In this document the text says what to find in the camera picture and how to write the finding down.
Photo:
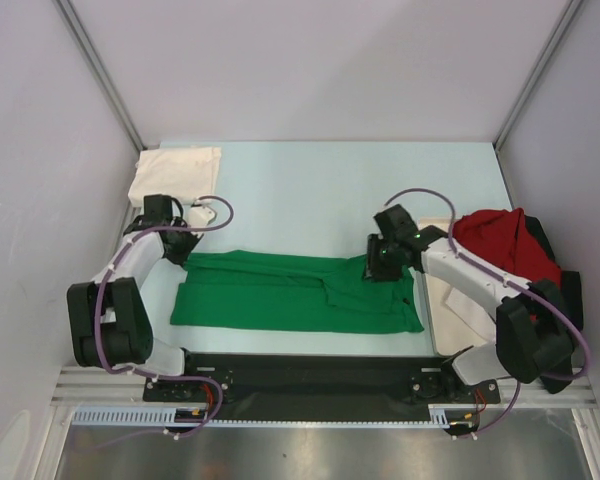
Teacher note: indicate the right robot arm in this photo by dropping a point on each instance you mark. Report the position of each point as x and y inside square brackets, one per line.
[533, 335]

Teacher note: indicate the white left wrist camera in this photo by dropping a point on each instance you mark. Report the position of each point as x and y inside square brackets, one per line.
[199, 214]

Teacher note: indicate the aluminium frame post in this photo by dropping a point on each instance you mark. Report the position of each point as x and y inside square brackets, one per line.
[95, 64]
[557, 36]

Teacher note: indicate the white tray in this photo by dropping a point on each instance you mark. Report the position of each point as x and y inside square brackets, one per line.
[435, 288]

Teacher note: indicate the aluminium front rail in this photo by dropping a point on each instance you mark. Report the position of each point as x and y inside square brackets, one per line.
[89, 386]

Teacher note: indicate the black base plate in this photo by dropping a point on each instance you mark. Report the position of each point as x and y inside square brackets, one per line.
[327, 385]

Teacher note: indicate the red t shirt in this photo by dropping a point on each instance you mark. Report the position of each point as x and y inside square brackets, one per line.
[510, 240]

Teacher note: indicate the aluminium right frame post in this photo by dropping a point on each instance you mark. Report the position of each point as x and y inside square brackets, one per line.
[557, 36]

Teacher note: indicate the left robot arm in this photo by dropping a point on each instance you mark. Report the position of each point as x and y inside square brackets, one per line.
[110, 326]

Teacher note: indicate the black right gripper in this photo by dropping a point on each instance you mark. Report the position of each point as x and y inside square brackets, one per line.
[372, 269]

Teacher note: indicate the green t shirt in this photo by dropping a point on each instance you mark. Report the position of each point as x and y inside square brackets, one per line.
[259, 291]

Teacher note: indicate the white slotted cable duct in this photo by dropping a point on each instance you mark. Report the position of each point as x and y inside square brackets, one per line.
[189, 417]

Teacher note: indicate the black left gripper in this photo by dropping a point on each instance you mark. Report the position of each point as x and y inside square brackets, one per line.
[180, 258]

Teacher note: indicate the white t shirt in tray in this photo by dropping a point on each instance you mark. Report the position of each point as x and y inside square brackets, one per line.
[464, 324]

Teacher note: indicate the aluminium left frame post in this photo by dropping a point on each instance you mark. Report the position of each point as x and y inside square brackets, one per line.
[95, 64]

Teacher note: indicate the folded white t shirt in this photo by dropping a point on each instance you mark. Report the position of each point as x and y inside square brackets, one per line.
[184, 173]

